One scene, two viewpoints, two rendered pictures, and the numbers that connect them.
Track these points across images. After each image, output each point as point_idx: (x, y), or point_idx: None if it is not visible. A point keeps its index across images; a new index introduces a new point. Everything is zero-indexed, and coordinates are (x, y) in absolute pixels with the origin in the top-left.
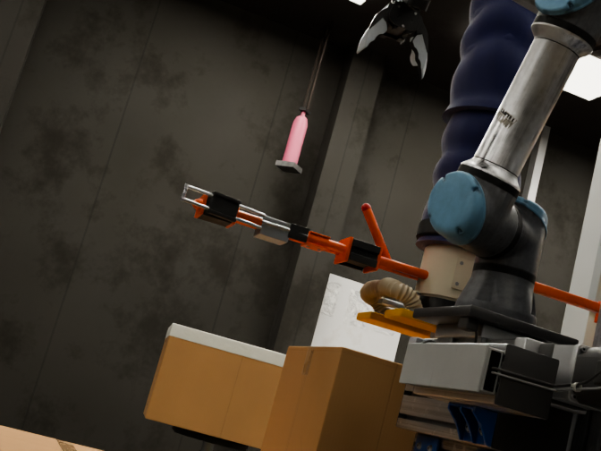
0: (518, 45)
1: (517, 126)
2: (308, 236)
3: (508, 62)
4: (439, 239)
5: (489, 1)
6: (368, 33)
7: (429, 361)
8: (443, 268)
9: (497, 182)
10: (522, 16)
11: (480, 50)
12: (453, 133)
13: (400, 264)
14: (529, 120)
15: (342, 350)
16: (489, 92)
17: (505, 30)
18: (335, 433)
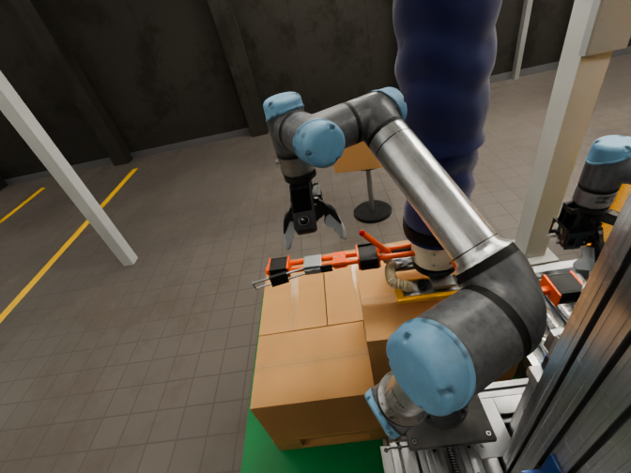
0: (447, 85)
1: (408, 410)
2: (332, 266)
3: (439, 111)
4: (415, 244)
5: (407, 35)
6: (285, 237)
7: None
8: (423, 255)
9: (405, 426)
10: (446, 52)
11: (410, 99)
12: None
13: (394, 256)
14: (417, 410)
15: (367, 343)
16: (427, 141)
17: (430, 73)
18: (378, 364)
